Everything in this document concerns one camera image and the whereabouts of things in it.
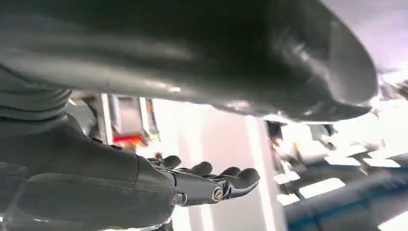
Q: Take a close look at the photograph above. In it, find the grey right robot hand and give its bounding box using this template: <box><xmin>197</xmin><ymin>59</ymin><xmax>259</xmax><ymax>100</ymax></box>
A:
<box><xmin>0</xmin><ymin>0</ymin><xmax>379</xmax><ymax>231</ymax></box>

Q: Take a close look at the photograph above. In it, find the blue metal shelf rack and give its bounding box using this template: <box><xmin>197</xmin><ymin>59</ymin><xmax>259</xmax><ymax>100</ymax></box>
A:
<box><xmin>283</xmin><ymin>172</ymin><xmax>408</xmax><ymax>231</ymax></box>

